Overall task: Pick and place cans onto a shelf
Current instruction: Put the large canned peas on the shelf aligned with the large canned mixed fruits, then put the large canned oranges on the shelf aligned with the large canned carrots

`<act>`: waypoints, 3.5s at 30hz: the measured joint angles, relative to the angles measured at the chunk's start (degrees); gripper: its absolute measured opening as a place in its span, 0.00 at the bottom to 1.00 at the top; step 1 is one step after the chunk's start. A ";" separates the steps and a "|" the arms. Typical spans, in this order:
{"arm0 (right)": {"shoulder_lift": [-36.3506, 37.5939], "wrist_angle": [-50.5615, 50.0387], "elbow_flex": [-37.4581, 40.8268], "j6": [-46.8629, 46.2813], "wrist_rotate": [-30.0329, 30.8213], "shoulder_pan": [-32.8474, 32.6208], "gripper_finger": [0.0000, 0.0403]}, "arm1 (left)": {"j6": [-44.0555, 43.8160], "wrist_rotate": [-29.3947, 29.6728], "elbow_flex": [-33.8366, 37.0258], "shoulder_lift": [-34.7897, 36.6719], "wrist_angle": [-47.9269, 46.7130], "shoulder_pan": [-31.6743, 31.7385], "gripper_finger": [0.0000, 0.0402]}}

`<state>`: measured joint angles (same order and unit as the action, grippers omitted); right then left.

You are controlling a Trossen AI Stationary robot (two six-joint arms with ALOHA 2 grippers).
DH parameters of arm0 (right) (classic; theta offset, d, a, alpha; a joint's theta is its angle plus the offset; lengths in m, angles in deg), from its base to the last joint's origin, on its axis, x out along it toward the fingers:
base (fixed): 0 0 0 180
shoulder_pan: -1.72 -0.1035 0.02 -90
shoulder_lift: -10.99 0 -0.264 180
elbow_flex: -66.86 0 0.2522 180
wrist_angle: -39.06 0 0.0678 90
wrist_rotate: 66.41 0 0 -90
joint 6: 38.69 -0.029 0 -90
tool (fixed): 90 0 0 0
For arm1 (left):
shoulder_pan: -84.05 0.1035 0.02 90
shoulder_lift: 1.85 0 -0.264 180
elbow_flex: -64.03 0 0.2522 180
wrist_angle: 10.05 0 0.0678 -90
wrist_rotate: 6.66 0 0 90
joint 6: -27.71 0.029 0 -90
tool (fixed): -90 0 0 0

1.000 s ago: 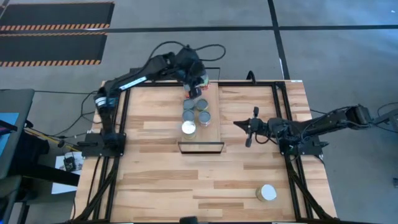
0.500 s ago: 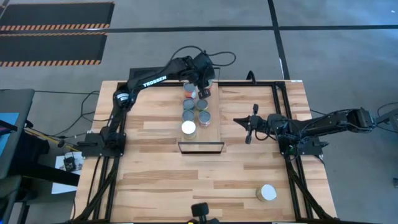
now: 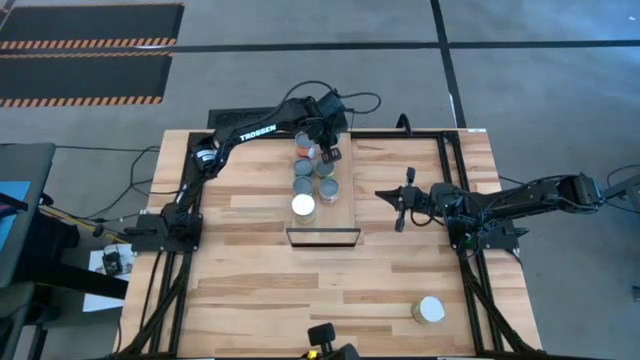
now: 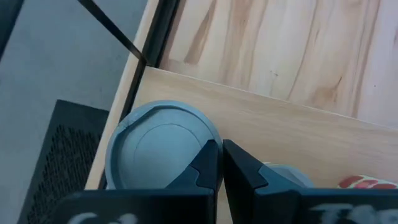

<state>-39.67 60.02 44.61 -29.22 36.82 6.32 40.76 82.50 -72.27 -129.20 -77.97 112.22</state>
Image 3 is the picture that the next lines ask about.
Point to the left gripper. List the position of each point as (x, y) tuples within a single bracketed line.
[(327, 112)]

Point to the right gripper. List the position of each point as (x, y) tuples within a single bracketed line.
[(432, 197)]

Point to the orange pink pineapple can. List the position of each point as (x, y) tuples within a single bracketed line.
[(304, 145)]

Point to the teal labelled can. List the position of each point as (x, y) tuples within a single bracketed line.
[(303, 167)]

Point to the red orange labelled can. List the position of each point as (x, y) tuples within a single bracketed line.
[(328, 190)]

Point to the blue yellow can white lid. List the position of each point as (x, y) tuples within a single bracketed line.
[(430, 309), (303, 205)]

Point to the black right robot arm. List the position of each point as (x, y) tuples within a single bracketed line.
[(525, 192)]

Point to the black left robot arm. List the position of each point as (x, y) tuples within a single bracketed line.
[(255, 132)]

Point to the wooden shelf with black rails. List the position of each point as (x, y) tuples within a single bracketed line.
[(340, 215)]

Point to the black device on stand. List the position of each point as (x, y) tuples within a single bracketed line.
[(322, 334)]

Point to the grey metal stand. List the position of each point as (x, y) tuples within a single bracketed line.
[(625, 187)]

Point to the small black controller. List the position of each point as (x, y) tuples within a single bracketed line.
[(112, 262)]

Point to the black hazard striped floor mat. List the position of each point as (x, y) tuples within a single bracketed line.
[(85, 75), (90, 22)]

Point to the white paper sheet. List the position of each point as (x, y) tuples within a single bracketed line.
[(95, 295)]

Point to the dark grey desk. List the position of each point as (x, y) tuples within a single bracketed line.
[(25, 160)]

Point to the blue flat pad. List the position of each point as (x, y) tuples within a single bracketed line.
[(12, 210)]

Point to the black aluminium table frame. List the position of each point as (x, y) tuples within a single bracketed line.
[(390, 134)]

